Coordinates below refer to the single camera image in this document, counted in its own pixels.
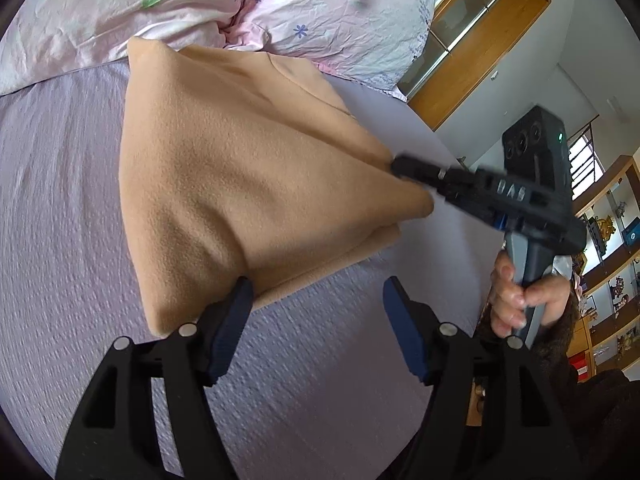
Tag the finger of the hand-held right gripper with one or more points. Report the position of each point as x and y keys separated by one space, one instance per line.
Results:
x=457 y=199
x=425 y=169

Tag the barred window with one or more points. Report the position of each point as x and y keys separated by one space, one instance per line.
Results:
x=582 y=160

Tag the tan fleece garment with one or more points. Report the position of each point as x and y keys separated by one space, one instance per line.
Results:
x=235 y=180

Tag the pink floral pillow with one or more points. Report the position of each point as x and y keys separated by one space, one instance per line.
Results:
x=110 y=5
x=345 y=15

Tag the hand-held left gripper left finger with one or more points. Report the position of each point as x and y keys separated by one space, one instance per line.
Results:
x=227 y=332

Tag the person's right forearm dark sleeve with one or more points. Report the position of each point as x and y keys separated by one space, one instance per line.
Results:
x=600 y=405

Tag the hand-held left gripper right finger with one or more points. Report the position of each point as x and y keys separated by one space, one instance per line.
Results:
x=407 y=332

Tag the wooden display shelf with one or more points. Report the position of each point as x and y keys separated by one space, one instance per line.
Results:
x=612 y=285

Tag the wooden glass-door cabinet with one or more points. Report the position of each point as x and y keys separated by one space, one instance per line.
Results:
x=480 y=35

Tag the yellow figurine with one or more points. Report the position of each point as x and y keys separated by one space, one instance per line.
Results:
x=606 y=226

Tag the red storage box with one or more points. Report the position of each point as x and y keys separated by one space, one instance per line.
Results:
x=582 y=364

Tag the bed with purple sheet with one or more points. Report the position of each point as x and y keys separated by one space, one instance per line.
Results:
x=90 y=200

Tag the person's right hand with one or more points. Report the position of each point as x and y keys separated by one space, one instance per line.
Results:
x=507 y=302

